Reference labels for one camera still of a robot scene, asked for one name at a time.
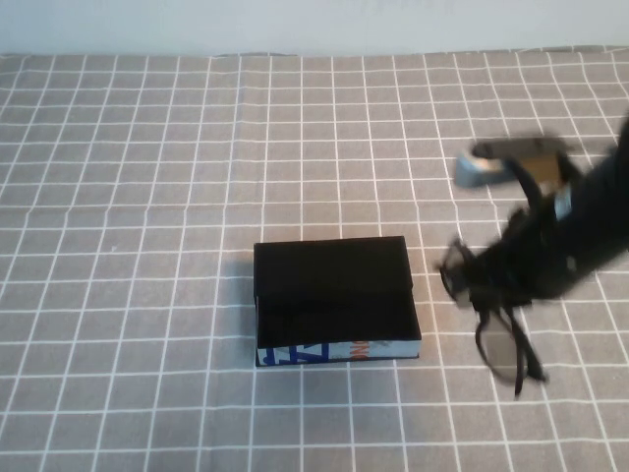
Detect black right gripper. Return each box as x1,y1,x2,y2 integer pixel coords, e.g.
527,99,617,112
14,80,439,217
459,196,599,319

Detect black sunglasses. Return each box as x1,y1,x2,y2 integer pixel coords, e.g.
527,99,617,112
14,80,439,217
435,239,547,400

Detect black printed glasses case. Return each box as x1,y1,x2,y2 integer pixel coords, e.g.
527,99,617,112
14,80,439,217
253,235,423,369

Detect grey white checked tablecloth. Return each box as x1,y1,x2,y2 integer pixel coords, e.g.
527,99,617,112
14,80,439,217
0,44,629,472

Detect black camera cable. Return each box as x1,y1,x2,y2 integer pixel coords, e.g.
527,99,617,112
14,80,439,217
508,159,547,212

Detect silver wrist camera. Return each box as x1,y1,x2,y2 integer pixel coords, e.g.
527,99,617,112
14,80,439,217
455,150,516,190

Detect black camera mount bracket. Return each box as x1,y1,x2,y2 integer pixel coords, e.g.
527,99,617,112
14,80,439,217
469,135,580,184

